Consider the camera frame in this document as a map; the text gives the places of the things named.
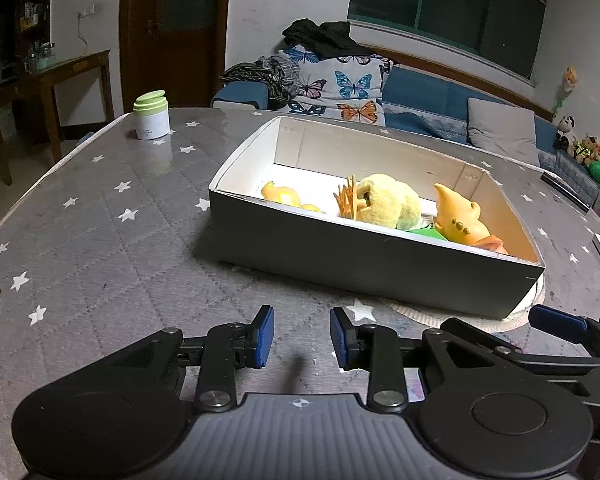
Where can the brown wooden door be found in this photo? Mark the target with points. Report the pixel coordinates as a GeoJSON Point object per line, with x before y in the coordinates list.
{"type": "Point", "coordinates": [180, 35]}

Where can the black remote control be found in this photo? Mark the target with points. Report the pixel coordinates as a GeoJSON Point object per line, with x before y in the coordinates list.
{"type": "Point", "coordinates": [565, 189]}

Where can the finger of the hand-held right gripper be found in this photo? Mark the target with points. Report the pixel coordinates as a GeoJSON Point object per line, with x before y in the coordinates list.
{"type": "Point", "coordinates": [500, 348]}
{"type": "Point", "coordinates": [556, 323]}

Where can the yellow plush toy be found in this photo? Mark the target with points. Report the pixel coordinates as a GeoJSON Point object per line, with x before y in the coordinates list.
{"type": "Point", "coordinates": [387, 202]}

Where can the yellow rubber duck toy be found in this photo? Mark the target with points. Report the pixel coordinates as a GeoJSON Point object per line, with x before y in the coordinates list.
{"type": "Point", "coordinates": [279, 193]}

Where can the artificial flower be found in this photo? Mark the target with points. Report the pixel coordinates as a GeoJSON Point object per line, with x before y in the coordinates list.
{"type": "Point", "coordinates": [569, 82]}

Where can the small orange toy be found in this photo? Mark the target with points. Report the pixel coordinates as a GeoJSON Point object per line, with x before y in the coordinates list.
{"type": "Point", "coordinates": [494, 246]}

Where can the glass jars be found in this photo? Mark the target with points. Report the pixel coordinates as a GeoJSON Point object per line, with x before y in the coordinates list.
{"type": "Point", "coordinates": [41, 56]}

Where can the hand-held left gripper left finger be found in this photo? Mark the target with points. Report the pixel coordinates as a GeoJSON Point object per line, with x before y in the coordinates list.
{"type": "Point", "coordinates": [263, 336]}

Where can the green plastic toy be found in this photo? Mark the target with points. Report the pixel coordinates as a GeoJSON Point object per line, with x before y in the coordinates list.
{"type": "Point", "coordinates": [427, 233]}

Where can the orange dinosaur toy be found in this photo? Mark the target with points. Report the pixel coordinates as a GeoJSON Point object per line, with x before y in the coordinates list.
{"type": "Point", "coordinates": [457, 215]}

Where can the white wall socket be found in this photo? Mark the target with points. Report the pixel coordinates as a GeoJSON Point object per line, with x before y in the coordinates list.
{"type": "Point", "coordinates": [86, 10]}

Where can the white jar with green lid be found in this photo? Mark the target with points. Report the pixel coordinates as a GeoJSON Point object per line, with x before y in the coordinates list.
{"type": "Point", "coordinates": [151, 120]}

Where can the grey pillow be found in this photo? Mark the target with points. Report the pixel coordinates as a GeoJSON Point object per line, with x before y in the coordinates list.
{"type": "Point", "coordinates": [502, 130]}

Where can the brown plush toy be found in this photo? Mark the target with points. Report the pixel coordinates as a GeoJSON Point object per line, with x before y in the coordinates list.
{"type": "Point", "coordinates": [584, 149]}

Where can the dark wooden side table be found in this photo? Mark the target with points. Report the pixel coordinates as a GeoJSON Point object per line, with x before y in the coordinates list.
{"type": "Point", "coordinates": [75, 67]}

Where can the white cardboard box container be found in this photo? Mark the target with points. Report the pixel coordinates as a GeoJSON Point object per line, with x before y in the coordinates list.
{"type": "Point", "coordinates": [355, 260]}

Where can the dark plaid cloth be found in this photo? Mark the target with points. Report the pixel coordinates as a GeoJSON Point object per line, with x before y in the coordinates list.
{"type": "Point", "coordinates": [272, 77]}

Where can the grey star print tablecloth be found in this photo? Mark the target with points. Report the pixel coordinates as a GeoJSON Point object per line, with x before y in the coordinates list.
{"type": "Point", "coordinates": [130, 260]}

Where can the dark window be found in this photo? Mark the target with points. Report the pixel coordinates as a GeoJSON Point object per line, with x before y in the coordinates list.
{"type": "Point", "coordinates": [445, 5]}

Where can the black cloth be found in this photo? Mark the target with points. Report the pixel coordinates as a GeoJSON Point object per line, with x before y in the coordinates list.
{"type": "Point", "coordinates": [325, 37]}

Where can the panda plush toy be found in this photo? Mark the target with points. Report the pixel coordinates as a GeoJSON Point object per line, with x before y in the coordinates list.
{"type": "Point", "coordinates": [564, 130]}

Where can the orange spiky toy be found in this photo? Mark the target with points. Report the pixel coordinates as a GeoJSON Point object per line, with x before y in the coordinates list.
{"type": "Point", "coordinates": [347, 200]}

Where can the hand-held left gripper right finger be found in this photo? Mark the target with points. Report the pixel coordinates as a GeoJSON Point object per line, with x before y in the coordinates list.
{"type": "Point", "coordinates": [341, 338]}

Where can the white round mat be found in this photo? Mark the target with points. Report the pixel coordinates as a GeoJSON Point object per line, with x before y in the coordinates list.
{"type": "Point", "coordinates": [430, 314]}

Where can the butterfly print pillow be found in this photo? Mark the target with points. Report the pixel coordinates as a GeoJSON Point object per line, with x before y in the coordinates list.
{"type": "Point", "coordinates": [340, 90]}

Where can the blue sofa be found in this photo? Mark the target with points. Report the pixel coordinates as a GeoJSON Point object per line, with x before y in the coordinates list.
{"type": "Point", "coordinates": [420, 105]}

